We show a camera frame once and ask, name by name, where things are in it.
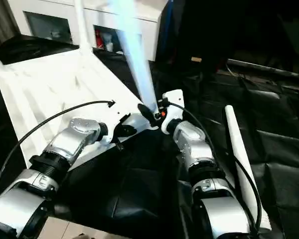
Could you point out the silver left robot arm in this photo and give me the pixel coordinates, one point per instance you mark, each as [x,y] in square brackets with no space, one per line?
[64,142]

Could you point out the grey robot foot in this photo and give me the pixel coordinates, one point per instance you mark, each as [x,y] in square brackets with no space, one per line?
[81,236]

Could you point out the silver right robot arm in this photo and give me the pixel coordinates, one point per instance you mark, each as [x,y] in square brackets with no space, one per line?
[196,147]

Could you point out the long dark metal rod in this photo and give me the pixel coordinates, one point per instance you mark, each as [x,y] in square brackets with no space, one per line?
[269,68]

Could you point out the grey curtain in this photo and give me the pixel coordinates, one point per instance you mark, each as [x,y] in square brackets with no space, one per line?
[2,22]

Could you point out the white cabinet with glass doors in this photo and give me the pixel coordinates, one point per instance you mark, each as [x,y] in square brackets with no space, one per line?
[139,27]

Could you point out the white plastic table top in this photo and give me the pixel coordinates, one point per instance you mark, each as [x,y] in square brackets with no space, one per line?
[52,82]

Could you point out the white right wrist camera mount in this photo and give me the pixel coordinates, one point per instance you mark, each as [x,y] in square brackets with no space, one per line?
[175,99]

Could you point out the black table mat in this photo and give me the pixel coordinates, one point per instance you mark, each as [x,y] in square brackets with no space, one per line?
[127,186]

